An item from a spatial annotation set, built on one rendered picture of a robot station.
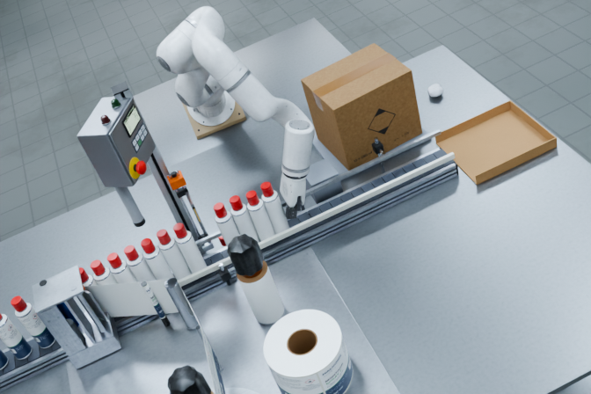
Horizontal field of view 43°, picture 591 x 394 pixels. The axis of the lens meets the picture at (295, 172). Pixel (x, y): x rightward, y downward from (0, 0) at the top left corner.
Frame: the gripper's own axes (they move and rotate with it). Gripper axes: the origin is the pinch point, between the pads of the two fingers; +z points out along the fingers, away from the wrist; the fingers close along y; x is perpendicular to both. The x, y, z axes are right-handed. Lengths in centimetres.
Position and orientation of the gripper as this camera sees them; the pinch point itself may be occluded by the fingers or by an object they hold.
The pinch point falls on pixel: (291, 212)
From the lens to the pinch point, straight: 234.8
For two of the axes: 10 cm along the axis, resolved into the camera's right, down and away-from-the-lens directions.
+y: 3.6, 5.4, -7.6
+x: 9.3, -1.4, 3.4
